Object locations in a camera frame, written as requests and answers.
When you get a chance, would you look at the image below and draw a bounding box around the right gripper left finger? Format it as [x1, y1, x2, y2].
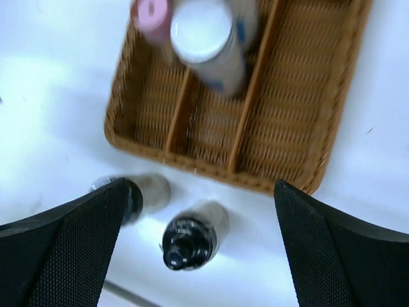
[1, 179, 128, 306]

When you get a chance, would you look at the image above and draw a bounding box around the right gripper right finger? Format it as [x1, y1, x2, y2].
[274, 180, 408, 306]

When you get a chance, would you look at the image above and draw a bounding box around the black cap bottle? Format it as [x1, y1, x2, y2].
[89, 173, 171, 226]
[161, 201, 230, 271]

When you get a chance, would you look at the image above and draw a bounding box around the silver cap jar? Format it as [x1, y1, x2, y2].
[170, 1, 246, 96]

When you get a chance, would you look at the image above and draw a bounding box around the pink cap spice bottle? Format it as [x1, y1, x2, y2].
[130, 0, 175, 65]

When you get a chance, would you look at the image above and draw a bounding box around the brown wicker divided basket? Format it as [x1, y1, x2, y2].
[104, 1, 372, 194]

